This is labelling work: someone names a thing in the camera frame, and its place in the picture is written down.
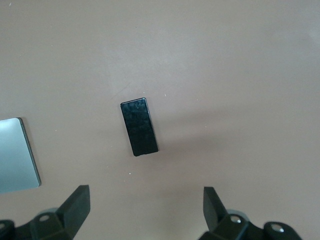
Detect silver laptop with apple logo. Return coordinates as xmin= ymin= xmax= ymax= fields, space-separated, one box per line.
xmin=0 ymin=117 xmax=42 ymax=194

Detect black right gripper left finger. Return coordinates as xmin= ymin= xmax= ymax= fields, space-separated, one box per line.
xmin=29 ymin=184 xmax=91 ymax=240

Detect black smartphone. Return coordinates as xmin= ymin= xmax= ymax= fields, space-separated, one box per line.
xmin=119 ymin=97 xmax=160 ymax=158

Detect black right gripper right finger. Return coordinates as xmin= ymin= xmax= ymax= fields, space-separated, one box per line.
xmin=199 ymin=186 xmax=266 ymax=240

